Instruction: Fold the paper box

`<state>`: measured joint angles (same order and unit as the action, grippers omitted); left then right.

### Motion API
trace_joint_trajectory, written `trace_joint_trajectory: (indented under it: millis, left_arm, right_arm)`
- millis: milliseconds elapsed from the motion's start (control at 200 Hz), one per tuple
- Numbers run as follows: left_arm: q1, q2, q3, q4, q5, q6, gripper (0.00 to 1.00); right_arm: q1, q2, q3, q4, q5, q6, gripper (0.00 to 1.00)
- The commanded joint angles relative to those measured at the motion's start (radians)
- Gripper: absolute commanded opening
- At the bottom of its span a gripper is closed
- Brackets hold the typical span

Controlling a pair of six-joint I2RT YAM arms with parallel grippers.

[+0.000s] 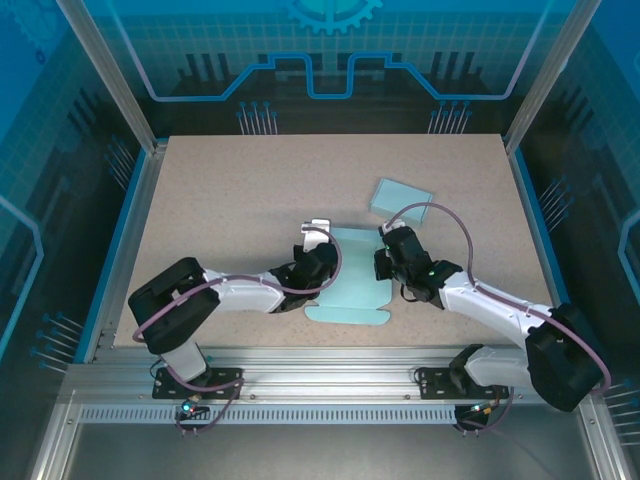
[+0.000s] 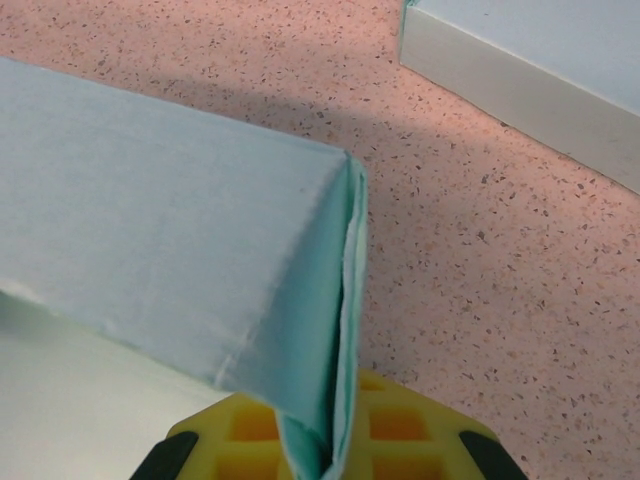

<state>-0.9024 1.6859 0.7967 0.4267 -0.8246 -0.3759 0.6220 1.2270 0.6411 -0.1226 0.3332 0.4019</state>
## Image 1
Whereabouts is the light blue paper box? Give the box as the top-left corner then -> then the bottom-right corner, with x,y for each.
369,177 -> 434,227
303,225 -> 395,327

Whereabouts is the blue table edge strip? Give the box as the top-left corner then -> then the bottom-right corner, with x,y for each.
509,149 -> 576,321

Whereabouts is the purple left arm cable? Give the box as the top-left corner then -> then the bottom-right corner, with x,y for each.
133,225 -> 344,437

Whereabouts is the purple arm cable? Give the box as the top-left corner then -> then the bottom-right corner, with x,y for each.
384,201 -> 612,437
133,225 -> 344,437

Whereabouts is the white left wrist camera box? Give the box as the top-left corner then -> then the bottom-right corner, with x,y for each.
299,217 -> 332,250

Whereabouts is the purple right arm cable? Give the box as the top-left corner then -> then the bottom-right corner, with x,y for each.
384,201 -> 612,437

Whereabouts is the aluminium mounting rail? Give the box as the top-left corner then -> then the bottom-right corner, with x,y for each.
55,346 -> 601,404

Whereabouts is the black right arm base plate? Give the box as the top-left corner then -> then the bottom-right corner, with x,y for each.
416,366 -> 511,401

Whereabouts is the slotted grey cable duct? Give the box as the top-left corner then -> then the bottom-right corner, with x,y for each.
78,406 -> 460,426

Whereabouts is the small LED cable connector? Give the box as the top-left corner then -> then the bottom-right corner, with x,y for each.
180,393 -> 210,419
467,399 -> 503,419

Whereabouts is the aluminium side rail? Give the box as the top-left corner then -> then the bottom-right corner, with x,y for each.
82,142 -> 169,364

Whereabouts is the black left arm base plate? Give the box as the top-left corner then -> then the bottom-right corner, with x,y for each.
152,366 -> 246,401

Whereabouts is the aluminium frame post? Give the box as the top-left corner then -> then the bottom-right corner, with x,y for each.
55,0 -> 169,157
502,0 -> 604,156

